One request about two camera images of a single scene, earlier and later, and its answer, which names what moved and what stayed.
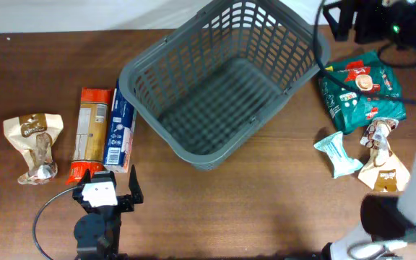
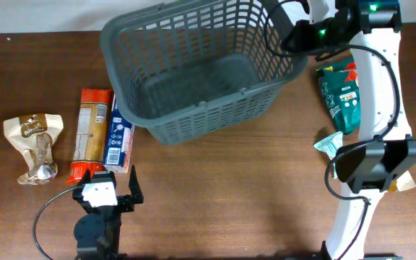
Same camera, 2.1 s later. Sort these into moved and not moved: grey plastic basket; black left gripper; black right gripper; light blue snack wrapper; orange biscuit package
Moved: black right gripper; grey plastic basket
Not moved: black left gripper; light blue snack wrapper; orange biscuit package
